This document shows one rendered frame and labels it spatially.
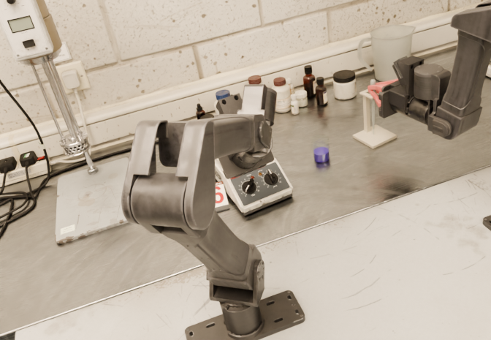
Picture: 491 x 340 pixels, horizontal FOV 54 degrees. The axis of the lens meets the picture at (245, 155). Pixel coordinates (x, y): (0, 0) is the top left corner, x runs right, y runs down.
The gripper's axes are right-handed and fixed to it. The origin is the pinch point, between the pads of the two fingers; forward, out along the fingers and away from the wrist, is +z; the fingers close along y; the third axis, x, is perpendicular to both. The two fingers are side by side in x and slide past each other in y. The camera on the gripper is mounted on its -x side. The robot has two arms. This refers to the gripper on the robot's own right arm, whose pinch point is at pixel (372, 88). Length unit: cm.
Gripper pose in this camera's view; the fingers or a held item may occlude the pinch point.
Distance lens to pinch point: 125.7
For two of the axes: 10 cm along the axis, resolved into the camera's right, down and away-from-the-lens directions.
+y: -8.7, 3.7, -3.3
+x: 1.6, 8.4, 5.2
